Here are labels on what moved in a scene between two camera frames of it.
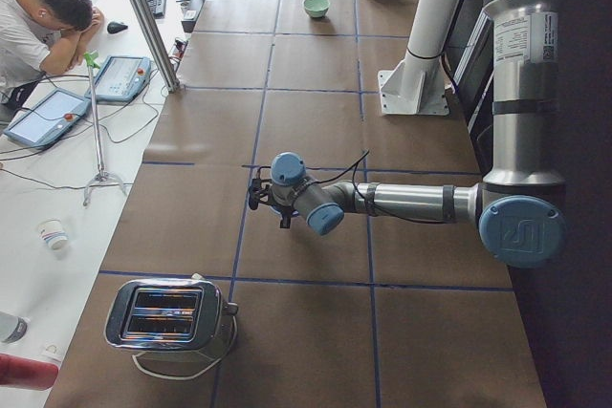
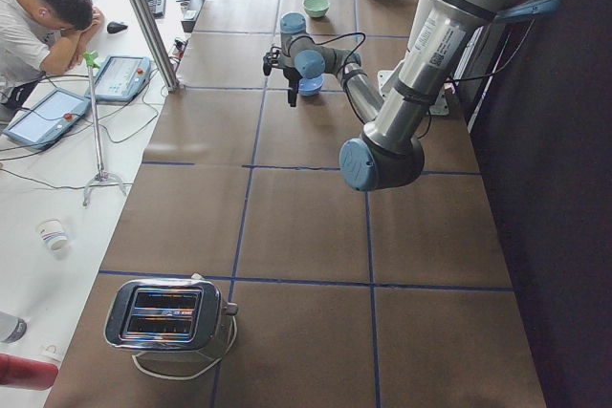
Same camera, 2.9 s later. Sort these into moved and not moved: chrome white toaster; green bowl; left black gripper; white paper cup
Moved: left black gripper
Not moved: chrome white toaster; green bowl; white paper cup
